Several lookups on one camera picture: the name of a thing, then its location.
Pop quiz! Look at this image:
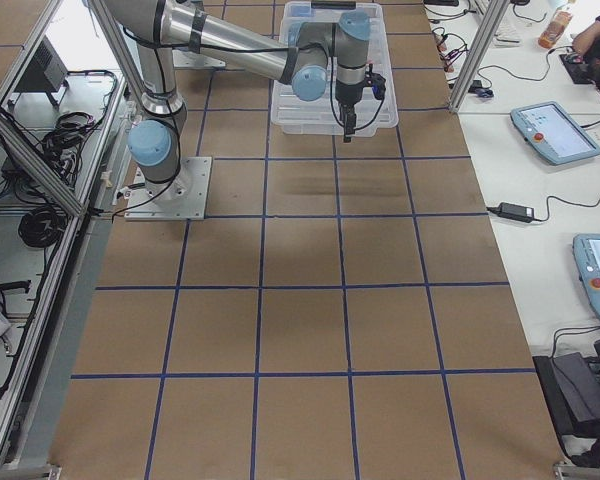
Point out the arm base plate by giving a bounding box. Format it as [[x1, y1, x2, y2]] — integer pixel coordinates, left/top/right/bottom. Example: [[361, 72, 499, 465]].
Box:
[[172, 49, 226, 70], [123, 157, 212, 221]]

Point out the far blue teach pendant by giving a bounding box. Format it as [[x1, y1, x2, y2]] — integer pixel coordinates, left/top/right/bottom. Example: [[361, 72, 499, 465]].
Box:
[[510, 101, 600, 166]]

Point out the clear plastic box lid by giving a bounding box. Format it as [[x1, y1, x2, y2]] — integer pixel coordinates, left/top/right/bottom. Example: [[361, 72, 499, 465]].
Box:
[[271, 1, 398, 132]]

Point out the black laptop stand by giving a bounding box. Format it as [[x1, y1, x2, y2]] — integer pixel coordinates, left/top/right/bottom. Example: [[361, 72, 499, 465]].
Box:
[[533, 352, 600, 439]]

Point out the black power adapter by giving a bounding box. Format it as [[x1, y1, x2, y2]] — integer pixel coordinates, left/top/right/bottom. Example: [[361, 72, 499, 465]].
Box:
[[487, 202, 535, 223]]

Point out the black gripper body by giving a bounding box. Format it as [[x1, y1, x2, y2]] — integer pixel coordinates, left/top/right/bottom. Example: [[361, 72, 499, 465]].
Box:
[[335, 82, 367, 107]]

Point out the coiled black cable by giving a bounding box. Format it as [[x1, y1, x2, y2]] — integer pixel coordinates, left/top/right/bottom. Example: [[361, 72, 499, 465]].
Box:
[[18, 207, 63, 249]]

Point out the aluminium frame post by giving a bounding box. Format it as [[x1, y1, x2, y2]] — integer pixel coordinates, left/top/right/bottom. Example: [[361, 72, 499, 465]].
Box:
[[449, 0, 508, 113]]

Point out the person's forearm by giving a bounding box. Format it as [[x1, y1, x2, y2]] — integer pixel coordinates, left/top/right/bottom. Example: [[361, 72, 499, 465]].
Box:
[[572, 15, 600, 55]]

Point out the orange snack bag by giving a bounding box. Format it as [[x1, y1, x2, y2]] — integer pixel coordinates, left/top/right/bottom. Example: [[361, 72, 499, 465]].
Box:
[[537, 9, 573, 49]]

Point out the grey control box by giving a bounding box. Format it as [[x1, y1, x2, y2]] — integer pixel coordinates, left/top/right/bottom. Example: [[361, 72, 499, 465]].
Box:
[[14, 36, 69, 107]]

